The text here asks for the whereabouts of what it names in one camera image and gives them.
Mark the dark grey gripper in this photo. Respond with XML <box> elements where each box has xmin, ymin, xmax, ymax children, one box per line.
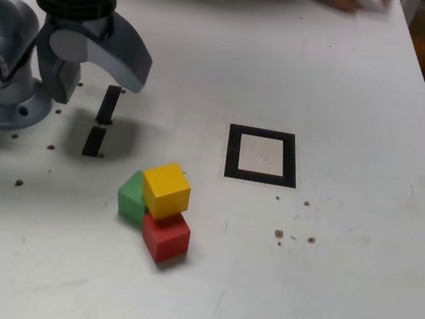
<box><xmin>27</xmin><ymin>1</ymin><xmax>160</xmax><ymax>118</ymax></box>

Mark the green cube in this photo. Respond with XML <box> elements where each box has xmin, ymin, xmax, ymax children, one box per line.
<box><xmin>112</xmin><ymin>167</ymin><xmax>153</xmax><ymax>227</ymax></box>

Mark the yellow cube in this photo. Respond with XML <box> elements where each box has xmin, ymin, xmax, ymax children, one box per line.
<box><xmin>136</xmin><ymin>158</ymin><xmax>196</xmax><ymax>225</ymax></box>

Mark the red cube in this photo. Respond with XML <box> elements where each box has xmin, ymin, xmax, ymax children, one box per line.
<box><xmin>135</xmin><ymin>205</ymin><xmax>194</xmax><ymax>269</ymax></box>

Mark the white cloth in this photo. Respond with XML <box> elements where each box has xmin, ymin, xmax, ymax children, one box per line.
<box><xmin>352</xmin><ymin>0</ymin><xmax>391</xmax><ymax>14</ymax></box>

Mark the black tape square outline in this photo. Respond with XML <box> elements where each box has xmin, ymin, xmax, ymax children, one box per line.
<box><xmin>221</xmin><ymin>122</ymin><xmax>305</xmax><ymax>189</ymax></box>

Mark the black tape strip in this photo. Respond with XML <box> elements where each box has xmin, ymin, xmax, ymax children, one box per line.
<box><xmin>81</xmin><ymin>82</ymin><xmax>123</xmax><ymax>161</ymax></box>

